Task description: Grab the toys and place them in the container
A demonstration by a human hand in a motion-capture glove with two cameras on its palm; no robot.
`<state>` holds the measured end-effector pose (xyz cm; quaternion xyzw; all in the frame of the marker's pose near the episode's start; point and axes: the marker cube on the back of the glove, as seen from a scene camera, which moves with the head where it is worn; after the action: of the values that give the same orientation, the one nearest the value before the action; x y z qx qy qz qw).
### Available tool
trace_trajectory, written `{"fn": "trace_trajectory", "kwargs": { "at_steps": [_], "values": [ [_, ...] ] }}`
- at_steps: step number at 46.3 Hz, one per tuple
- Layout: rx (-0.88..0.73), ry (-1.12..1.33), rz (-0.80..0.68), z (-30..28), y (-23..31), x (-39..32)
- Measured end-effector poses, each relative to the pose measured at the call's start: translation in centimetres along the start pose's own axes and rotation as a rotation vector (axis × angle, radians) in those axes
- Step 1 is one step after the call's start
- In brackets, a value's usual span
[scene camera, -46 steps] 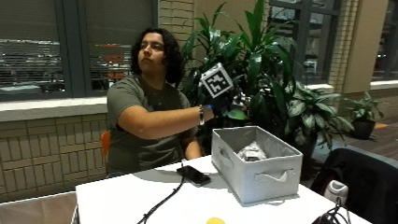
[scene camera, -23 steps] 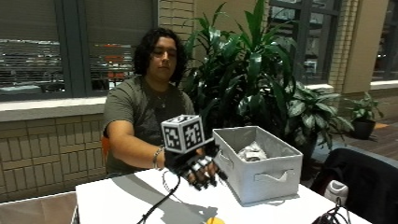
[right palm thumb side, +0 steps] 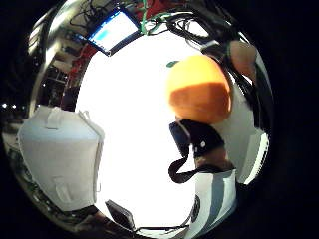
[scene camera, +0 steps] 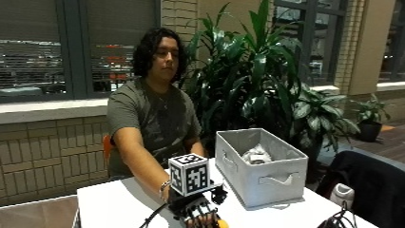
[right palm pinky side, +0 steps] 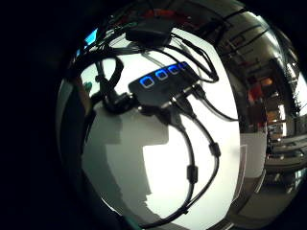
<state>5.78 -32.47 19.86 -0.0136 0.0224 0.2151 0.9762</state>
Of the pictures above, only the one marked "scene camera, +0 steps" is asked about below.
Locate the yellow orange round object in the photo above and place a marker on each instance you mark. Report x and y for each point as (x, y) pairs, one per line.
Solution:
(223, 224)

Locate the white marker cube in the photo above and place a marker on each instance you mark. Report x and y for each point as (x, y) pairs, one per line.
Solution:
(189, 174)

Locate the grey fabric storage box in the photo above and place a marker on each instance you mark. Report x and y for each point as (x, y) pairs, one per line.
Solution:
(269, 180)

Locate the white crumpled bag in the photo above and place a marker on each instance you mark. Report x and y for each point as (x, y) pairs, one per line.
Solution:
(256, 155)

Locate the orange chair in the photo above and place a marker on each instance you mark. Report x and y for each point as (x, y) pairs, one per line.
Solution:
(107, 150)

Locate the the person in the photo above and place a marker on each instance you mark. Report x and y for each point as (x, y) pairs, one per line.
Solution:
(143, 120)

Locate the variegated leafy plant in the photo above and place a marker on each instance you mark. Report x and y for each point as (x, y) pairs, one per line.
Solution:
(320, 117)

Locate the tall green leafy plant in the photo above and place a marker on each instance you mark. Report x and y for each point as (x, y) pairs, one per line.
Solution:
(244, 79)

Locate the black plant pot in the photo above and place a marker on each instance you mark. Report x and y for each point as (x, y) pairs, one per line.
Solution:
(369, 131)

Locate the small potted plant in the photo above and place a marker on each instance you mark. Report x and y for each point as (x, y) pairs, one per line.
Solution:
(371, 110)

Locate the dark framed window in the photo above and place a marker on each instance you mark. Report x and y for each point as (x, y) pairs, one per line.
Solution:
(41, 47)
(312, 41)
(393, 41)

